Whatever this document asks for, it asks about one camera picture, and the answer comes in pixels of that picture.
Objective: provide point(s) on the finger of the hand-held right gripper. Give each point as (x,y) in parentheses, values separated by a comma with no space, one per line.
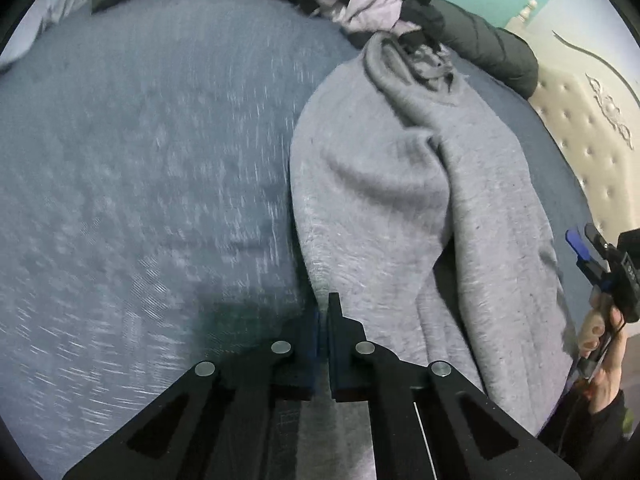
(582,255)
(597,242)

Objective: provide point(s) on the cream tufted headboard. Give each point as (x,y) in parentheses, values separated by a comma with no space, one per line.
(590,135)

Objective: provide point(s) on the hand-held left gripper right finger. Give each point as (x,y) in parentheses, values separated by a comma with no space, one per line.
(340,350)

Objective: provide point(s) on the dark grey rolled duvet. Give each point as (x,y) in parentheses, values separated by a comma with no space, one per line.
(490,50)

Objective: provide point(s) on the person's right hand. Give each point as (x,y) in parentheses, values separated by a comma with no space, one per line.
(610,360)

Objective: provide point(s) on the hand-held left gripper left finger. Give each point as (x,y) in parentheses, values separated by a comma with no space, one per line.
(300,360)

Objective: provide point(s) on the grey sweater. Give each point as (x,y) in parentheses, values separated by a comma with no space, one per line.
(390,185)

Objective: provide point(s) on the person's right forearm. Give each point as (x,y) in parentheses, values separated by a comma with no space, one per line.
(605,430)

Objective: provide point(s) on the light grey pillow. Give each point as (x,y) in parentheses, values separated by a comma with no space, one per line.
(45,20)

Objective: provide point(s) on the bed with blue sheet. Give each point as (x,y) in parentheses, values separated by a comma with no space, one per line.
(125,160)

